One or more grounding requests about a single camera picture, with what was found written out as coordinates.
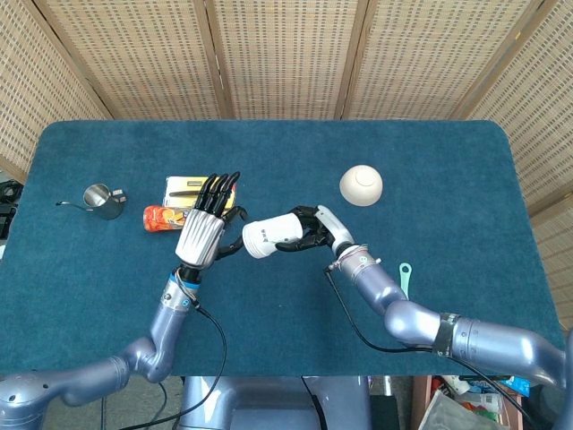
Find stainless steel cup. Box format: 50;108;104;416
56;183;128;220

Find white paper cup blue print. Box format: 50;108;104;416
252;213;305;256

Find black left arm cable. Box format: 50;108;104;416
129;302;227;430

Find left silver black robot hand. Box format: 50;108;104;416
175;171;250;270

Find lilac robot torso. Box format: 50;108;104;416
178;375;372;430

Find woven rattan screen panel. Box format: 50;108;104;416
33;0;235;121
0;0;113;185
460;0;573;328
205;0;371;121
342;0;550;121

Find orange snack packet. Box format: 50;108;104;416
142;204;190;233

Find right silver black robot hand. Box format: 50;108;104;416
276;205;355;259

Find yellow card blister package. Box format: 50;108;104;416
163;176;238;211

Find brown box with clutter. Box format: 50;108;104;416
411;374;538;430

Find blue plush table cloth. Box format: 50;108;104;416
0;118;566;377

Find black equipment beside table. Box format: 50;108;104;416
0;178;24;238

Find cream upturned bowl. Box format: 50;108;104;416
338;164;384;207

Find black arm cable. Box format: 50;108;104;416
129;302;227;430
322;263;538;430

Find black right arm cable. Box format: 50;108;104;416
322;263;538;430

